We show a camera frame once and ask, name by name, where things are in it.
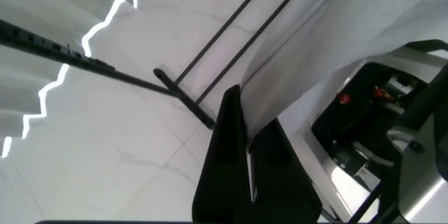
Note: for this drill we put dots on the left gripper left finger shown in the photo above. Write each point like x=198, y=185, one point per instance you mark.
x=224, y=182

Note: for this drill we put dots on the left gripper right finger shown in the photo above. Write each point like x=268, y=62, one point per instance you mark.
x=280, y=182

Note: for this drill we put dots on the pale grey shorts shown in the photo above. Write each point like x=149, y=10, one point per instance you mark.
x=332, y=24

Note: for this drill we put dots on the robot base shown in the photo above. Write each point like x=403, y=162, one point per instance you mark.
x=350, y=129

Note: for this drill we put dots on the black clothes rack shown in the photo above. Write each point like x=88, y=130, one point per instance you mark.
x=52, y=50

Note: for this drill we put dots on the white curtain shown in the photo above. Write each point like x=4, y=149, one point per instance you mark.
x=35, y=0

